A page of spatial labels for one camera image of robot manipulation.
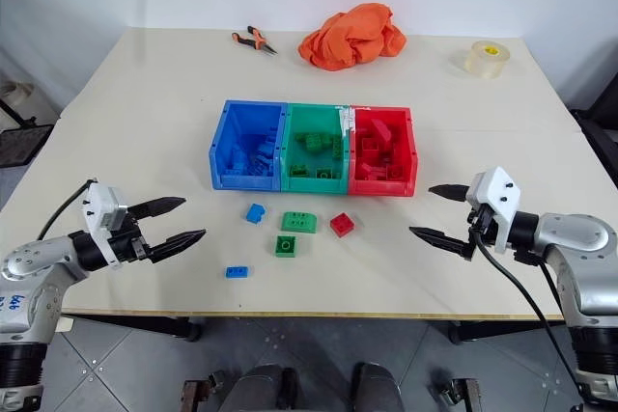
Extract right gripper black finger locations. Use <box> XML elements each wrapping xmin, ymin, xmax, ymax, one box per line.
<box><xmin>408</xmin><ymin>226</ymin><xmax>476</xmax><ymax>262</ymax></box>
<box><xmin>428</xmin><ymin>182</ymin><xmax>470</xmax><ymax>203</ymax></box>

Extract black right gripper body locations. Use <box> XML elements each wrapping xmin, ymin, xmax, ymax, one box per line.
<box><xmin>465</xmin><ymin>202</ymin><xmax>499</xmax><ymax>260</ymax></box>

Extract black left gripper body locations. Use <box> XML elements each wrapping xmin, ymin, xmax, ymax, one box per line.
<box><xmin>106</xmin><ymin>212</ymin><xmax>158</xmax><ymax>265</ymax></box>

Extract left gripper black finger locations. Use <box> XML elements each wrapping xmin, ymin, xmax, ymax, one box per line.
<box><xmin>148</xmin><ymin>229</ymin><xmax>208</xmax><ymax>265</ymax></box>
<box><xmin>127</xmin><ymin>196</ymin><xmax>187</xmax><ymax>221</ymax></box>

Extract red plastic storage bin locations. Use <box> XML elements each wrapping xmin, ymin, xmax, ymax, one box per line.
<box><xmin>346</xmin><ymin>104</ymin><xmax>419</xmax><ymax>198</ymax></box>

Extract blue sloped toy brick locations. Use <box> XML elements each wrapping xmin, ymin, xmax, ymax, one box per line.
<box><xmin>244</xmin><ymin>203</ymin><xmax>267</xmax><ymax>227</ymax></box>

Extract black table base bar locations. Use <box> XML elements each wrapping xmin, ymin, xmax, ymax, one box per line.
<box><xmin>61</xmin><ymin>314</ymin><xmax>203</xmax><ymax>343</ymax></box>
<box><xmin>447</xmin><ymin>318</ymin><xmax>567</xmax><ymax>346</ymax></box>

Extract red long toy brick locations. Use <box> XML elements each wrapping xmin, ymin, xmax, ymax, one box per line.
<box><xmin>354</xmin><ymin>164</ymin><xmax>388</xmax><ymax>182</ymax></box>

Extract red sloped toy brick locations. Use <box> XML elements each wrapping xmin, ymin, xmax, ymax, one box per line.
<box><xmin>368</xmin><ymin>117</ymin><xmax>394</xmax><ymax>149</ymax></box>

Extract blue plastic storage bin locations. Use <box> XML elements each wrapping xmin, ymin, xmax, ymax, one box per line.
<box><xmin>208</xmin><ymin>99</ymin><xmax>290</xmax><ymax>192</ymax></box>

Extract red square toy brick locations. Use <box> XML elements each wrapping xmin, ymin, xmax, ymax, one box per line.
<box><xmin>329</xmin><ymin>211</ymin><xmax>356</xmax><ymax>238</ymax></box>

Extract green square toy brick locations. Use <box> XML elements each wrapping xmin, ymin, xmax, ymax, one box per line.
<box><xmin>272</xmin><ymin>233</ymin><xmax>298</xmax><ymax>258</ymax></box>

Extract green wide curved brick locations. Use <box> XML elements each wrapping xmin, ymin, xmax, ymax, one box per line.
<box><xmin>280</xmin><ymin>209</ymin><xmax>321</xmax><ymax>235</ymax></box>

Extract clear tape roll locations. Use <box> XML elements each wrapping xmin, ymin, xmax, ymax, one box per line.
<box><xmin>463</xmin><ymin>40</ymin><xmax>513</xmax><ymax>81</ymax></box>

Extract green stacked toy bricks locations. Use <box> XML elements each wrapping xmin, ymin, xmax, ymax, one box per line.
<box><xmin>295</xmin><ymin>130</ymin><xmax>343</xmax><ymax>158</ymax></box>

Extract black mesh panel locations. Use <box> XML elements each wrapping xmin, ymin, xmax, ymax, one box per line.
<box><xmin>0</xmin><ymin>124</ymin><xmax>55</xmax><ymax>170</ymax></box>

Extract green plastic storage bin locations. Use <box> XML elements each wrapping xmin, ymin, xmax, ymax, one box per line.
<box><xmin>279</xmin><ymin>102</ymin><xmax>356</xmax><ymax>194</ymax></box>

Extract dark rounded shape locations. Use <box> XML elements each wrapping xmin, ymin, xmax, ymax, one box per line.
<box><xmin>230</xmin><ymin>364</ymin><xmax>301</xmax><ymax>412</ymax></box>
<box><xmin>349</xmin><ymin>361</ymin><xmax>406</xmax><ymax>412</ymax></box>

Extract black stand rod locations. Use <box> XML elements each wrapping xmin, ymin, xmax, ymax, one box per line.
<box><xmin>0</xmin><ymin>96</ymin><xmax>39</xmax><ymax>132</ymax></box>

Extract crumpled orange cloth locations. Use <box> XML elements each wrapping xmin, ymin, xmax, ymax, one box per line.
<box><xmin>295</xmin><ymin>2</ymin><xmax>408</xmax><ymax>72</ymax></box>

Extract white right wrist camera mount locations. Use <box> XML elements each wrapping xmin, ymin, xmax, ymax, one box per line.
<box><xmin>464</xmin><ymin>166</ymin><xmax>523</xmax><ymax>255</ymax></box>

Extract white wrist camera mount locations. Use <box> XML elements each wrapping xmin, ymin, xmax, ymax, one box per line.
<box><xmin>464</xmin><ymin>166</ymin><xmax>523</xmax><ymax>255</ymax></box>
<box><xmin>80</xmin><ymin>181</ymin><xmax>129</xmax><ymax>273</ymax></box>

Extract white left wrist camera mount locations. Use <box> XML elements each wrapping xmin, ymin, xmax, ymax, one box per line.
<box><xmin>80</xmin><ymin>181</ymin><xmax>129</xmax><ymax>273</ymax></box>

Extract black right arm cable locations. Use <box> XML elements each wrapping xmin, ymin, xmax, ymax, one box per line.
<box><xmin>470</xmin><ymin>228</ymin><xmax>588</xmax><ymax>398</ymax></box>

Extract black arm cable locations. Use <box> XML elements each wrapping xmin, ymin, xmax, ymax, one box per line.
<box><xmin>470</xmin><ymin>228</ymin><xmax>588</xmax><ymax>398</ymax></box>
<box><xmin>36</xmin><ymin>179</ymin><xmax>96</xmax><ymax>242</ymax></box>

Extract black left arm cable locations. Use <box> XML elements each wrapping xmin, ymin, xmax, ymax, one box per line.
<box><xmin>36</xmin><ymin>179</ymin><xmax>96</xmax><ymax>242</ymax></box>

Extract brown caster bracket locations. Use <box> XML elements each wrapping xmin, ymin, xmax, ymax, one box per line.
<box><xmin>182</xmin><ymin>370</ymin><xmax>229</xmax><ymax>412</ymax></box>
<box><xmin>433</xmin><ymin>374</ymin><xmax>483</xmax><ymax>412</ymax></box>

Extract orange-handled needle-nose pliers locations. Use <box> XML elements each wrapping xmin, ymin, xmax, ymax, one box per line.
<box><xmin>230</xmin><ymin>24</ymin><xmax>279</xmax><ymax>58</ymax></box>

